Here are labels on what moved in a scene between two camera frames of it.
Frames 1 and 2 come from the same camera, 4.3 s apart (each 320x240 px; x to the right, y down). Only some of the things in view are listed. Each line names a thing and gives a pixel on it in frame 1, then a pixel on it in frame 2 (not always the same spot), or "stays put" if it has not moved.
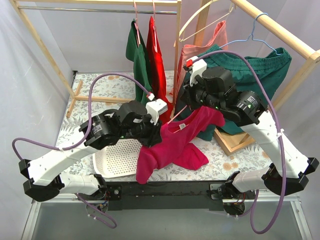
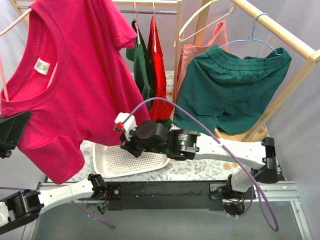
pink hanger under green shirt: x=136 y=27 stays put
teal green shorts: x=272 y=69 stays put
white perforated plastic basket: x=118 y=160 stays put
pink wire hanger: x=169 y=122 -> x=6 y=90
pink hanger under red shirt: x=154 y=28 stays put
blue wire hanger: x=253 y=37 stays put
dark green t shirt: x=136 y=51 stays put
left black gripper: x=152 y=135 -> x=6 y=141
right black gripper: x=186 y=94 -> x=127 y=144
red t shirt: x=157 y=72 stays put
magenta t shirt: x=173 y=147 -> x=73 y=73
